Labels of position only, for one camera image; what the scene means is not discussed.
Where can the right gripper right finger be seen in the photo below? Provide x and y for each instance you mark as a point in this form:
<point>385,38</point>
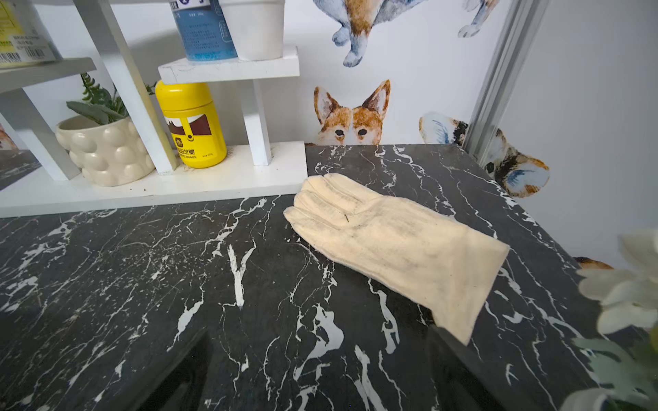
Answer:
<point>461,384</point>

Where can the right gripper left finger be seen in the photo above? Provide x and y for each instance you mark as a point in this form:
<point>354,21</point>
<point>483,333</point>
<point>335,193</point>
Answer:
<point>179,383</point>

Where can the beige work glove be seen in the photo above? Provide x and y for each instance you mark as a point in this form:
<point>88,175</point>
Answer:
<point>429,258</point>

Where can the small potted white flower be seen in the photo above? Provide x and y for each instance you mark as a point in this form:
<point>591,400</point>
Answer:
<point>627,298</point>

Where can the white tiered display shelf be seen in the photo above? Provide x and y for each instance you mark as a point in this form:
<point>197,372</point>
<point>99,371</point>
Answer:
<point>258,168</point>

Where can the woven pot green plant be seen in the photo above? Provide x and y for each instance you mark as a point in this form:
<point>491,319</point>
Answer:
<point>101,139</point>

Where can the yellow can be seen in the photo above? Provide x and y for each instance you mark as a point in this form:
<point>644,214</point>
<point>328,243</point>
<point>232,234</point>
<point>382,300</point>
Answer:
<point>193,122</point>

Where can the pink flower pot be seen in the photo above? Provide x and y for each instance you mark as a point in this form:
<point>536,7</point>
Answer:
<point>256,28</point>

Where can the green label tin can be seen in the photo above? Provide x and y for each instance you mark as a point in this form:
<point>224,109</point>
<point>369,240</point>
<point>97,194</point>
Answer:
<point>24,39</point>

